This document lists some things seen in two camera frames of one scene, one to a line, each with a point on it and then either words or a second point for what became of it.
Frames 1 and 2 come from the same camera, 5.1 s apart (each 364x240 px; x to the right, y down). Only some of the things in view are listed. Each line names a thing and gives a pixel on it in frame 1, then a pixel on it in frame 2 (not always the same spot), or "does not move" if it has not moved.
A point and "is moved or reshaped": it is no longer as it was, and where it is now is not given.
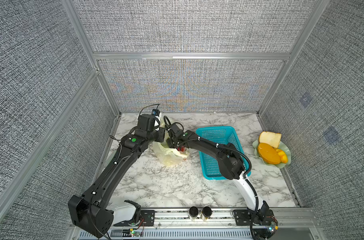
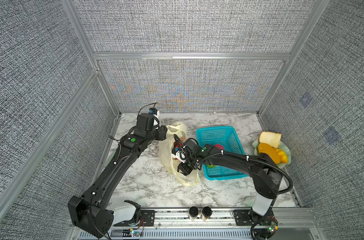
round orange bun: (269, 153) does not move
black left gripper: (160, 137) does not move
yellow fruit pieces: (284, 158) does not move
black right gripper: (168, 144) to (183, 170)
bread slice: (272, 139) does not move
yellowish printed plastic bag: (166, 154) is moved or reshaped
